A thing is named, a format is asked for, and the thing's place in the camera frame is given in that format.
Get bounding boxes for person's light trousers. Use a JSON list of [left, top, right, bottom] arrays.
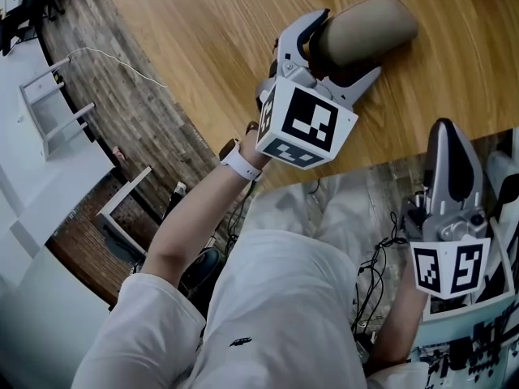
[[245, 172, 406, 267]]

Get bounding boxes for person's white shirt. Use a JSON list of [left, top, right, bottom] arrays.
[[71, 228, 410, 389]]

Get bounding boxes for beige cylindrical object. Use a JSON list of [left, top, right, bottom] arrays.
[[310, 0, 419, 71]]

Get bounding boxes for black cable bundle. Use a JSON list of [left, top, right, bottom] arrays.
[[350, 212, 408, 336]]

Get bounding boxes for black box device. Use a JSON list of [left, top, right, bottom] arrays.
[[354, 330, 376, 366]]

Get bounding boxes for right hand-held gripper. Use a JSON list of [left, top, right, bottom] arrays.
[[409, 118, 491, 301]]

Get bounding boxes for white waste bin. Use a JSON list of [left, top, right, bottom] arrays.
[[484, 150, 519, 222]]

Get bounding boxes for electronic equipment with cables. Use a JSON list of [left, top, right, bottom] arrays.
[[409, 306, 519, 389]]

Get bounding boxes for white cable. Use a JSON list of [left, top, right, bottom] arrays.
[[66, 47, 169, 90]]

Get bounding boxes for white desk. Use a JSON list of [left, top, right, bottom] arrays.
[[19, 57, 97, 161], [421, 212, 519, 389], [95, 165, 153, 261]]

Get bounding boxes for white smartwatch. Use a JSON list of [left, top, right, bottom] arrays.
[[218, 137, 264, 182]]

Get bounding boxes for person's right forearm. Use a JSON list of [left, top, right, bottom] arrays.
[[371, 276, 431, 366]]

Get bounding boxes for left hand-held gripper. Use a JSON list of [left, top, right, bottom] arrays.
[[255, 9, 383, 171]]

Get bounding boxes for person's left forearm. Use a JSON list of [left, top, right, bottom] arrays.
[[139, 127, 273, 290]]

